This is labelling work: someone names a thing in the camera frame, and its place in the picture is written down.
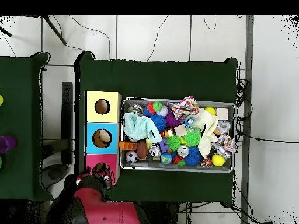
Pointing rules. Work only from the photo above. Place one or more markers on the brown toy football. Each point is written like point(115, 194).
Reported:
point(142, 150)

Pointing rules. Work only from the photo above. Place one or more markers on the long orange toy block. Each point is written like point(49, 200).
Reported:
point(127, 145)

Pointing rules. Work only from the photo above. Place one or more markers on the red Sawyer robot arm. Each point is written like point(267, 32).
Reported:
point(105, 210)

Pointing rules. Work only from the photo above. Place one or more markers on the silver mesh bin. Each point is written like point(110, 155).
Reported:
point(144, 164)

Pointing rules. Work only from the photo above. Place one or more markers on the wooden box with three holes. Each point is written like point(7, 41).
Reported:
point(102, 116)

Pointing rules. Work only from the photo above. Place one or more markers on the mint green cloth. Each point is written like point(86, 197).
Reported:
point(137, 127)

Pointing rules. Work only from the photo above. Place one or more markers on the black and white soccer ball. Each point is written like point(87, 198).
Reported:
point(131, 156)

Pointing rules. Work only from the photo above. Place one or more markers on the colourful polka dot cloth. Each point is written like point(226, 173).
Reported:
point(184, 107)

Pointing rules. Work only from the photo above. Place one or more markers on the blue globe ball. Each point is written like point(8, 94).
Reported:
point(166, 158)

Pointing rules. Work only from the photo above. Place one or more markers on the dark green tablecloth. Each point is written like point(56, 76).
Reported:
point(21, 116)
point(163, 79)

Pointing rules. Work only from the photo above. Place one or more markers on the blue spiky rubber ball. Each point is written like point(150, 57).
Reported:
point(192, 156)

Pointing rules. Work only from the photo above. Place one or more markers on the cream yellow cloth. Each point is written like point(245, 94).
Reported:
point(210, 123)

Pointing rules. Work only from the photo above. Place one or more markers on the yellow ball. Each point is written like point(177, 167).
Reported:
point(218, 160)
point(211, 110)

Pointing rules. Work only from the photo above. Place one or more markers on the grey round stand base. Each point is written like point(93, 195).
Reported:
point(55, 173)

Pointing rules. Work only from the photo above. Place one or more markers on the black tripod leg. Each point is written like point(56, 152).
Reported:
point(5, 32)
point(55, 29)

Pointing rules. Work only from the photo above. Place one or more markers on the purple plastic cup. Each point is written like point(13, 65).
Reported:
point(11, 142)
point(2, 145)

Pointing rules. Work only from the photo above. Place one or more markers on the lime green ball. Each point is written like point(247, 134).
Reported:
point(1, 100)

